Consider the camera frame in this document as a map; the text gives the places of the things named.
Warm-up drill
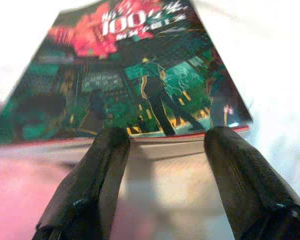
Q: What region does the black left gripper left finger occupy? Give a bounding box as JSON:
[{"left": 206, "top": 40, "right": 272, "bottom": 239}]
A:
[{"left": 31, "top": 126, "right": 131, "bottom": 240}]

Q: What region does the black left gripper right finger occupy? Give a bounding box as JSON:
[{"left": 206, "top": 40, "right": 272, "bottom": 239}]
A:
[{"left": 204, "top": 126, "right": 300, "bottom": 240}]

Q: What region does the dark green red book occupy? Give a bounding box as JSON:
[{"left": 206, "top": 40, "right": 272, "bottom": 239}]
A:
[{"left": 0, "top": 0, "right": 254, "bottom": 161}]

